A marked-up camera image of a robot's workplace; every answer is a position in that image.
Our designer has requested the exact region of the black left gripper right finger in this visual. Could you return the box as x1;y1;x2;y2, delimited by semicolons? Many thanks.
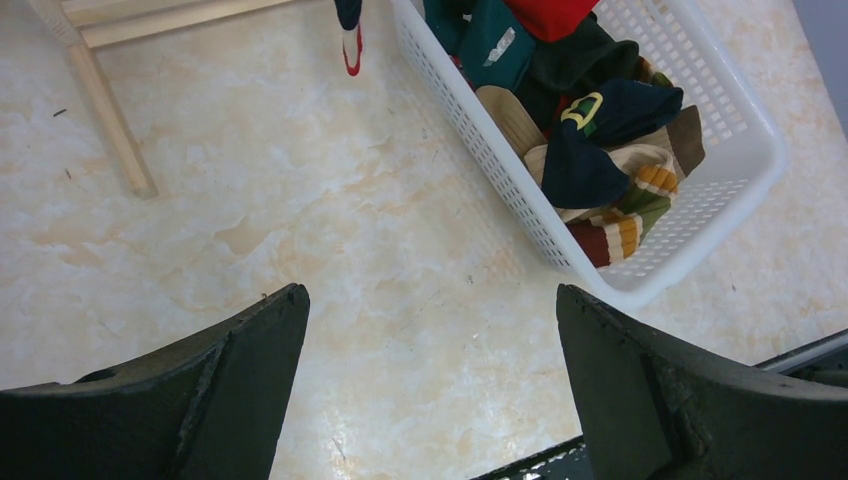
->
556;285;847;479

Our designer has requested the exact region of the red sock in basket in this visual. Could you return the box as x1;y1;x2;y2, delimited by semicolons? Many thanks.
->
504;0;599;42

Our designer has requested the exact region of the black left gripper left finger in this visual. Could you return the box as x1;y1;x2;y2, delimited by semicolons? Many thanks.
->
1;284;310;479

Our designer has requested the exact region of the navy buckle christmas sock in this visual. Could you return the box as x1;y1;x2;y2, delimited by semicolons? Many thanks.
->
541;79;684;209

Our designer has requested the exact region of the teal sock in basket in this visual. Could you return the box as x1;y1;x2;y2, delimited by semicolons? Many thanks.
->
423;0;536;91

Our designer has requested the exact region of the navy red sock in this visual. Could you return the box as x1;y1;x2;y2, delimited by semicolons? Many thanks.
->
334;0;363;77

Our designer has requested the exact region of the brown cloth in basket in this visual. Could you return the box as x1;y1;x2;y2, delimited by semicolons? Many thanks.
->
475;85;547;158

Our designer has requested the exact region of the white plastic laundry basket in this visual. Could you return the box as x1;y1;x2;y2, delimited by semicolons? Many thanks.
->
393;1;787;309

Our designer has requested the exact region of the wooden drying rack frame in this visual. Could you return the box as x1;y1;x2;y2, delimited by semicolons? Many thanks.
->
28;0;287;199

